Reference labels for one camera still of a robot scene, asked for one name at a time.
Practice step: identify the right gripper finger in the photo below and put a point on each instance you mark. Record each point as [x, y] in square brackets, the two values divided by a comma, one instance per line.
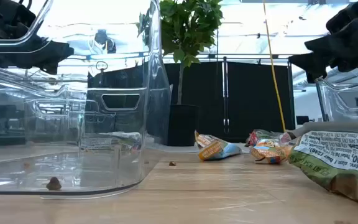
[312, 67]
[346, 40]

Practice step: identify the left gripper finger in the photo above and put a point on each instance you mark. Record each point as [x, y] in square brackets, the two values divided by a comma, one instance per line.
[42, 56]

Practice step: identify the green nutrition-label granola bar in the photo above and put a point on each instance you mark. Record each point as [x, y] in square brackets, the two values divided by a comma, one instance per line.
[337, 155]

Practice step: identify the orange peanut butter granola bar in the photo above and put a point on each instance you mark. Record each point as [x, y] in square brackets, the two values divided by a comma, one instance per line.
[269, 152]

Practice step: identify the blue orange Chewy granola bar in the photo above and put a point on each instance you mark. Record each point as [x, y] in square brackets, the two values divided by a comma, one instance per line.
[219, 149]

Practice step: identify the large clear plastic bin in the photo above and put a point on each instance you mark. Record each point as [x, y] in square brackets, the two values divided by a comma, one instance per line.
[120, 168]

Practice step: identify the red green granola bar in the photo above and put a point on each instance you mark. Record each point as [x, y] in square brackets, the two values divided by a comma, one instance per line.
[259, 134]

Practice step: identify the brown granola chunk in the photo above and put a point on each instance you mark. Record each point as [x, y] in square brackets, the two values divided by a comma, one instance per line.
[53, 184]

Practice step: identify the small brown granola crumb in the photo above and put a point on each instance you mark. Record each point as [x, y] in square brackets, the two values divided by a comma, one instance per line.
[172, 163]

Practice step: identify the black computer monitor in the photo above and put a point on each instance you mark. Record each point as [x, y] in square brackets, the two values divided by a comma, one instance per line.
[302, 120]

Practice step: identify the black ceiling-hung device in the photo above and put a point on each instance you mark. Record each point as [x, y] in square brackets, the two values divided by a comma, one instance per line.
[102, 39]

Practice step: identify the black room divider panel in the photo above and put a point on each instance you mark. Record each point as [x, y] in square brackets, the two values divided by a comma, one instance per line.
[253, 99]
[117, 81]
[204, 93]

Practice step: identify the green leafy potted tree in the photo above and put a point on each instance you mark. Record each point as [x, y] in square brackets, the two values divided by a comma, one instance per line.
[188, 28]

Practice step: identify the black plant pot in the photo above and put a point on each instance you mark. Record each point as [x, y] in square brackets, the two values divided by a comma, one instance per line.
[183, 124]

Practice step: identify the grey overhead rail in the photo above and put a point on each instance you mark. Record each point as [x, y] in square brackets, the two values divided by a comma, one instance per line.
[244, 56]

